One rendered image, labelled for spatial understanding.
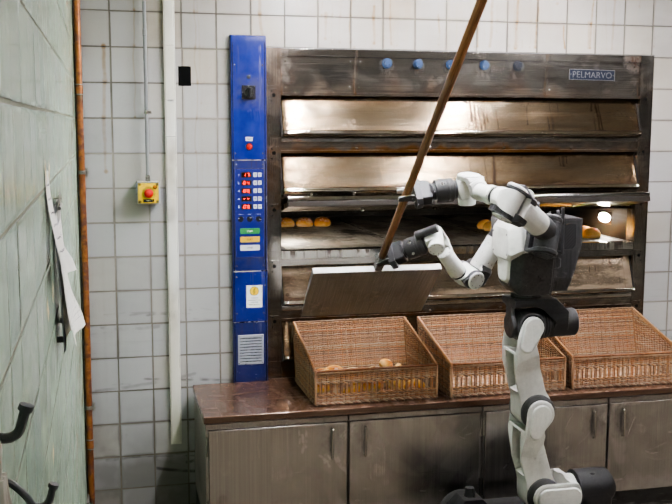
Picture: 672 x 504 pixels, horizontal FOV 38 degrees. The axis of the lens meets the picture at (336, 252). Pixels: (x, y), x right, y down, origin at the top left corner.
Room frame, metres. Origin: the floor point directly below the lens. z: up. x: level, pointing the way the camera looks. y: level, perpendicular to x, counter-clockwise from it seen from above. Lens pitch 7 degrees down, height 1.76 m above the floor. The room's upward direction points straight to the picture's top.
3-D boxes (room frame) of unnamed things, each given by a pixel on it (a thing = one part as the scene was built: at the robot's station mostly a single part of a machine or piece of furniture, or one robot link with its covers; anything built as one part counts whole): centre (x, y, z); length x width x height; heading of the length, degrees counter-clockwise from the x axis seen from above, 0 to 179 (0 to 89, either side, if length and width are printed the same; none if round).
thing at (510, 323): (3.82, -0.82, 1.01); 0.28 x 0.13 x 0.18; 103
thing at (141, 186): (4.29, 0.83, 1.46); 0.10 x 0.07 x 0.10; 103
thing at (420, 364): (4.29, -0.12, 0.72); 0.56 x 0.49 x 0.28; 104
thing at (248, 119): (5.34, 0.61, 1.07); 1.93 x 0.16 x 2.15; 13
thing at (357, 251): (4.70, -0.62, 1.16); 1.80 x 0.06 x 0.04; 103
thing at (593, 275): (4.68, -0.62, 1.02); 1.79 x 0.11 x 0.19; 103
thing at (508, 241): (3.81, -0.79, 1.27); 0.34 x 0.30 x 0.36; 9
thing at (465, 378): (4.42, -0.71, 0.72); 0.56 x 0.49 x 0.28; 104
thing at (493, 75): (4.71, -0.62, 1.99); 1.80 x 0.08 x 0.21; 103
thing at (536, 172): (4.68, -0.62, 1.54); 1.79 x 0.11 x 0.19; 103
